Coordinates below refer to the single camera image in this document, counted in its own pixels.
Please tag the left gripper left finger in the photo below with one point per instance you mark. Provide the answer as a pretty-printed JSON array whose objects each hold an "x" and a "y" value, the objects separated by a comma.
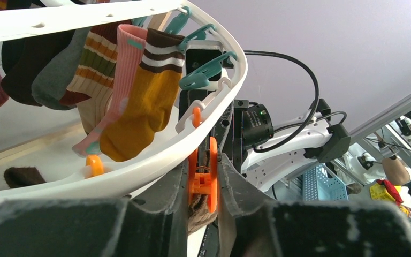
[{"x": 152, "y": 224}]

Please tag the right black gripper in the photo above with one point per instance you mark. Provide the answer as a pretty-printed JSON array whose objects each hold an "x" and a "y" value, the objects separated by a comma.
[{"x": 250, "y": 126}]

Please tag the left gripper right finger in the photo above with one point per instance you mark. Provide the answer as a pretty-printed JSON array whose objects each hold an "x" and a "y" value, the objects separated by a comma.
[{"x": 253, "y": 224}]

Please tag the brown striped sock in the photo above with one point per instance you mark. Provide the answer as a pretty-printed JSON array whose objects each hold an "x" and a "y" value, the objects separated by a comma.
[{"x": 199, "y": 215}]

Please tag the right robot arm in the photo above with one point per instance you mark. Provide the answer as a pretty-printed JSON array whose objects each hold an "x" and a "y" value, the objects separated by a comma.
[{"x": 264, "y": 155}]

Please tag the spare light blue basket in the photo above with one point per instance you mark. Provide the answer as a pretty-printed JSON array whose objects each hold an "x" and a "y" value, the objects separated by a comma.
[{"x": 319, "y": 185}]

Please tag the mustard yellow hanging sock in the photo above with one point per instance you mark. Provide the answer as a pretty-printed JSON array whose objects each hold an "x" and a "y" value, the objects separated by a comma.
[{"x": 150, "y": 99}]

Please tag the pink hanging sock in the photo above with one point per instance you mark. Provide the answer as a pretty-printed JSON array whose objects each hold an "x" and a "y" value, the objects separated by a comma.
[{"x": 131, "y": 41}]

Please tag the cream multicolour striped sock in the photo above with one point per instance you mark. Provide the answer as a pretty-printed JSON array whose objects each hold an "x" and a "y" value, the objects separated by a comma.
[{"x": 91, "y": 87}]

